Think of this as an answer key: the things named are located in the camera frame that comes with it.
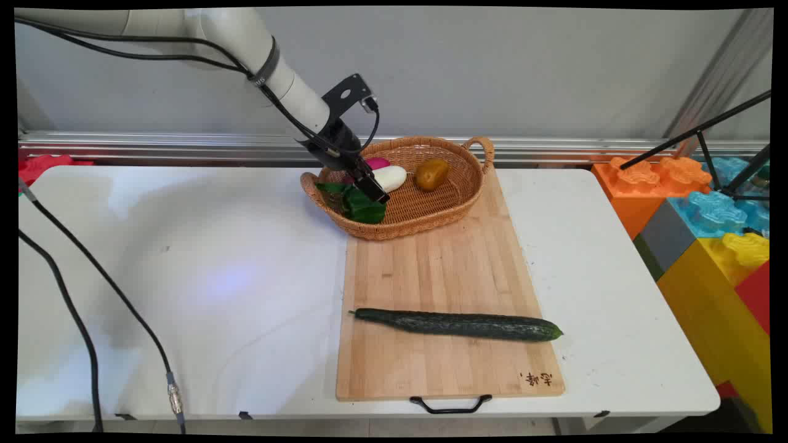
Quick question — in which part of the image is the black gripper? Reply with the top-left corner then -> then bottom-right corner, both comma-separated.
299,117 -> 390,204

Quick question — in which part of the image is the dark green cucumber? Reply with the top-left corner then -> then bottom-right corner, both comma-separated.
348,308 -> 564,343

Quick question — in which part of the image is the white toy radish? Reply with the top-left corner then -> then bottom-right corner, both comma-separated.
371,165 -> 408,193

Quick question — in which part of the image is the green leafy toy vegetable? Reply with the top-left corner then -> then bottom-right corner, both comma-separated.
316,182 -> 387,225

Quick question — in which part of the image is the woven wicker basket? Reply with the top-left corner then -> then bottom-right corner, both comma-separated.
300,136 -> 495,241

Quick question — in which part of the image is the brown toy potato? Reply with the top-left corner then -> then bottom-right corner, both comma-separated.
415,158 -> 450,191

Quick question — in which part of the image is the wooden cutting board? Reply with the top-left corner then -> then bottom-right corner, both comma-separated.
336,166 -> 566,402

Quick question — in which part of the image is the orange foam block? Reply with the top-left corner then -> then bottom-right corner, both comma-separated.
592,156 -> 713,241

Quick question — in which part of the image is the grey foam block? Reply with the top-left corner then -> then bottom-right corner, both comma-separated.
634,200 -> 698,281

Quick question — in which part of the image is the red foam block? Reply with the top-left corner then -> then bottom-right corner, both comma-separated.
734,261 -> 771,336
18,154 -> 94,195

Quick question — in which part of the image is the black tripod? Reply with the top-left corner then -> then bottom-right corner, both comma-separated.
619,90 -> 771,201

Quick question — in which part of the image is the blue foam block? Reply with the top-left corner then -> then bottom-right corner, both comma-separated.
668,156 -> 770,239

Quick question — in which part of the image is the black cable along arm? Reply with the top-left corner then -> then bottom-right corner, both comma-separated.
15,17 -> 380,156

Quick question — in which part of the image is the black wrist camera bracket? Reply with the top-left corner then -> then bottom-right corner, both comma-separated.
321,74 -> 377,118

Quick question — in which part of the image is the black velcro strap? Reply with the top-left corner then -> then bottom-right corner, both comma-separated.
248,37 -> 281,88

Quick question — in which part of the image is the aluminium rail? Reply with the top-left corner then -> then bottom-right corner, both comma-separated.
18,131 -> 770,167

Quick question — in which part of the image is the black cable with metal connector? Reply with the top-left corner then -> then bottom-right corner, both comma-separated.
18,178 -> 187,434

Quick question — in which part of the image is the plain black cable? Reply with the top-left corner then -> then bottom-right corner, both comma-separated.
18,229 -> 104,433

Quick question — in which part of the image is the aluminium frame post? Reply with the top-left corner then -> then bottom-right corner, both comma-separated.
664,9 -> 771,143

